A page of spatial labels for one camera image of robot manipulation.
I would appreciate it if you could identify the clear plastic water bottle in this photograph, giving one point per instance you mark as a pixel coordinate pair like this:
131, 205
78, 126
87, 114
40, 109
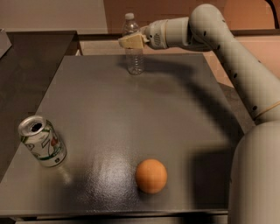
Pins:
134, 57

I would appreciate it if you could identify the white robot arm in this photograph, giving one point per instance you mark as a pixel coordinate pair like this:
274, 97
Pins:
254, 196

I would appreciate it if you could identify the white green soda can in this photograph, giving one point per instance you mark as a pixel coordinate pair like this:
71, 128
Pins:
40, 138

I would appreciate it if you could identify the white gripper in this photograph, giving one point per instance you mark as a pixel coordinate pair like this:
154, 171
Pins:
155, 34

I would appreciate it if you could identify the orange fruit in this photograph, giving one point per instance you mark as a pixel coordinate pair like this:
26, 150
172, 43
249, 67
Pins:
151, 176

